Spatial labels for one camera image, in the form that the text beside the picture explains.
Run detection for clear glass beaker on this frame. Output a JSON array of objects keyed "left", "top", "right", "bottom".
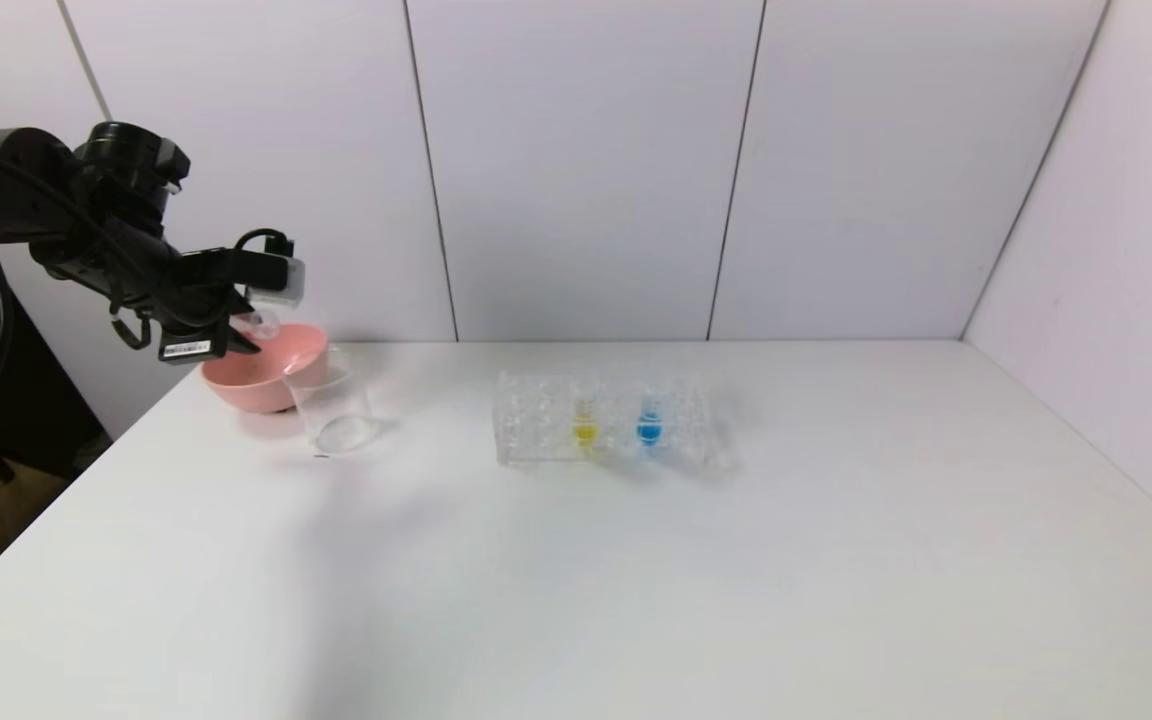
[{"left": 283, "top": 347, "right": 380, "bottom": 459}]

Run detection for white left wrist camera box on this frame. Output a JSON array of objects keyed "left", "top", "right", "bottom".
[{"left": 244, "top": 232, "right": 305, "bottom": 306}]

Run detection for test tube with yellow pigment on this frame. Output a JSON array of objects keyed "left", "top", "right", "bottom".
[{"left": 572, "top": 375, "right": 599, "bottom": 448}]

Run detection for clear acrylic test tube rack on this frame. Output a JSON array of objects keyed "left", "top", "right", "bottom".
[{"left": 494, "top": 370, "right": 734, "bottom": 469}]

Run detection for pink plastic bowl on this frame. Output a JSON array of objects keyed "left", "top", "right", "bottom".
[{"left": 202, "top": 323, "right": 330, "bottom": 414}]

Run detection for black background furniture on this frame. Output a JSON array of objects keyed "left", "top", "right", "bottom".
[{"left": 0, "top": 285, "right": 109, "bottom": 483}]

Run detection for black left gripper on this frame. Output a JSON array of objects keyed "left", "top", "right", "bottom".
[{"left": 135, "top": 260, "right": 263, "bottom": 365}]

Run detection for test tube with blue pigment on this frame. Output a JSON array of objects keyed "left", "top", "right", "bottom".
[{"left": 636, "top": 372, "right": 665, "bottom": 447}]

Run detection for test tube with red pigment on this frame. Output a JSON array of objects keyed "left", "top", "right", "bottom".
[{"left": 234, "top": 308, "right": 283, "bottom": 345}]

